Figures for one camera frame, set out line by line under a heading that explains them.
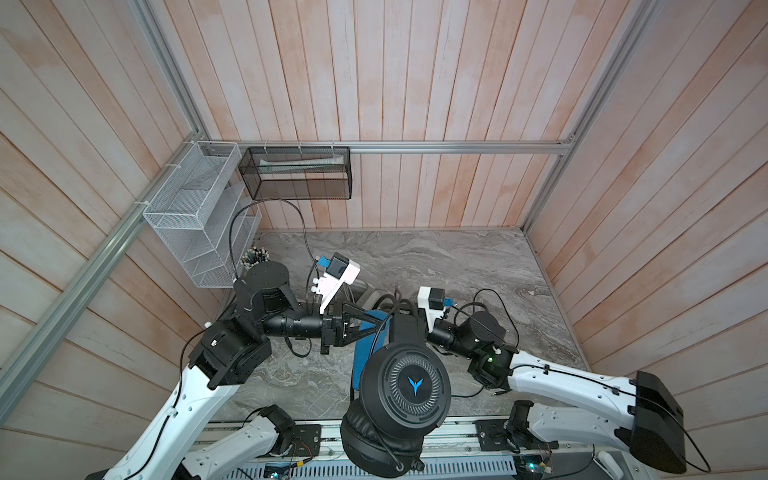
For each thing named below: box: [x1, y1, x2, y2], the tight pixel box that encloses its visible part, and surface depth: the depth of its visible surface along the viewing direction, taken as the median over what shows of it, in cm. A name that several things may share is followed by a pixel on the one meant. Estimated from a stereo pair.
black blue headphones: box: [340, 310, 451, 479], surface depth 31 cm
